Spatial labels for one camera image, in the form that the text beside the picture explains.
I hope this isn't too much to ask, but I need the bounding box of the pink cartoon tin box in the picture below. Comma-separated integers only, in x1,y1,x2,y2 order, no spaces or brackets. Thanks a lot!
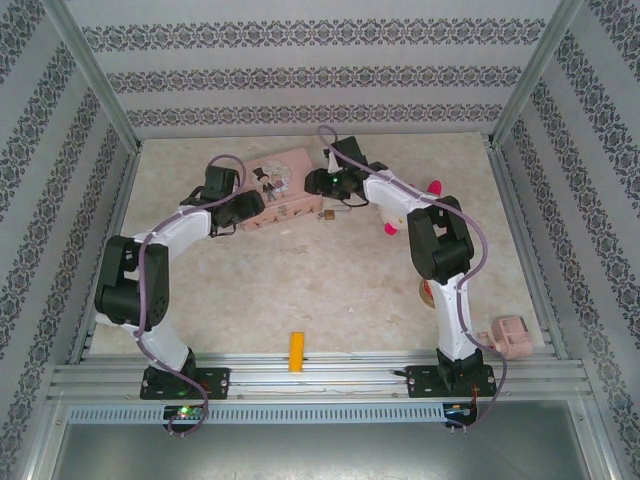
241,146,324,234

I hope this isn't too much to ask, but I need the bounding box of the white pink plush toy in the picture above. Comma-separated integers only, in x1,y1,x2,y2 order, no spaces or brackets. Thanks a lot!
374,179,445,237

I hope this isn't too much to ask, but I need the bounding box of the yellow rectangular block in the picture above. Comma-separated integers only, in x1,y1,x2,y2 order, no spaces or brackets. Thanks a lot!
287,330,307,374

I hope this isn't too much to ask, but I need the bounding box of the pink toy device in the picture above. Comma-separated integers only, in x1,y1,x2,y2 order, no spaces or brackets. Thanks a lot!
476,314,534,359

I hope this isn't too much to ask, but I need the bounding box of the aluminium side rail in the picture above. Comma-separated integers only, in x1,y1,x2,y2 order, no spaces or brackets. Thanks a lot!
68,148,143,364
483,138,559,359

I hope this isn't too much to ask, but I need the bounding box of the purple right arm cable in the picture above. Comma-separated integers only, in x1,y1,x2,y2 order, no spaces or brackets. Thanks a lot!
317,125,512,434

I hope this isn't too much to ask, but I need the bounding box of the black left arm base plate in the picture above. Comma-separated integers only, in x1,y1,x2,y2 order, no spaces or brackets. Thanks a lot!
139,367,232,402

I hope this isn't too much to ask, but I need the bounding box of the aluminium frame post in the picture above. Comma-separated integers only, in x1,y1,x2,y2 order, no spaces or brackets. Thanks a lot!
42,0,143,151
489,0,585,147

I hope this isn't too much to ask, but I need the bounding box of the aluminium front rail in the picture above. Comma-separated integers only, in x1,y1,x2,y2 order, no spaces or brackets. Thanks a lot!
47,351,597,404

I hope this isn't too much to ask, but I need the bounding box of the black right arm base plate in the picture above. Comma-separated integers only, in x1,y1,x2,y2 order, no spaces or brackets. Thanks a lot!
406,364,499,400

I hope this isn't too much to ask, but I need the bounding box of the grey slotted cable duct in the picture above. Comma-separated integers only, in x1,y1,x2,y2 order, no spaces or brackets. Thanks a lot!
66,403,447,423

